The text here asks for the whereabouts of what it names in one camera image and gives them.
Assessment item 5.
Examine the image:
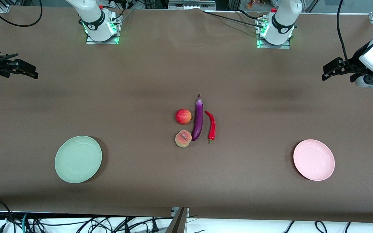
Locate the red chili pepper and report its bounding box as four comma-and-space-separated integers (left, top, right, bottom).
205, 110, 216, 144

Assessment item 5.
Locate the long purple eggplant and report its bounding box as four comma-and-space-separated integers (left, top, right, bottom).
191, 94, 204, 141

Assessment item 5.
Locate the red apple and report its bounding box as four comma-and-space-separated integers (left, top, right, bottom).
175, 109, 194, 125

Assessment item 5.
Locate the pink yellow peach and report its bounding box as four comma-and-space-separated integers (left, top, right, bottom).
175, 130, 192, 148

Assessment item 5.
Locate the round pale pink plate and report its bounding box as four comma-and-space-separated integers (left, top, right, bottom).
293, 139, 335, 181

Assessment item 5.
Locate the round pale green plate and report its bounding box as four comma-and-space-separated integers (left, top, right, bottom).
54, 136, 103, 183

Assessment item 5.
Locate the brown table cover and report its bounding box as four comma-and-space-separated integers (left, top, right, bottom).
0, 6, 373, 224

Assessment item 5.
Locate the aluminium profile beam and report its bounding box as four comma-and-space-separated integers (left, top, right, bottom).
165, 207, 189, 233

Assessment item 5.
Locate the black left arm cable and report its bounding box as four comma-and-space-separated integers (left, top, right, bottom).
336, 0, 355, 67

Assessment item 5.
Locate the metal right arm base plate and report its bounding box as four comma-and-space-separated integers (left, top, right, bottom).
85, 15, 121, 45

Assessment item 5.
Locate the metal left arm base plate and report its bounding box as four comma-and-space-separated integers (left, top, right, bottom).
256, 18, 291, 50

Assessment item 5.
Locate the short curved black cable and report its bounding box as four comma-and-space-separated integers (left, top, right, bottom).
237, 9, 263, 20

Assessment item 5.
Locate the thin grey cable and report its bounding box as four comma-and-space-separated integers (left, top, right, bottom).
117, 9, 135, 26

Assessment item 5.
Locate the long straight black cable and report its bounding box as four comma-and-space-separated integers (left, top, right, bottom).
203, 11, 265, 28

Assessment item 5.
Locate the teal floor cable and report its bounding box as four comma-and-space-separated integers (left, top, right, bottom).
20, 213, 29, 233

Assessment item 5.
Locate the metal frame bar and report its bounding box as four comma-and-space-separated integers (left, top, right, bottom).
168, 0, 216, 10

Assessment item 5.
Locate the tangled black floor cable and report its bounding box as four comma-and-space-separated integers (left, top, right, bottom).
31, 216, 174, 233

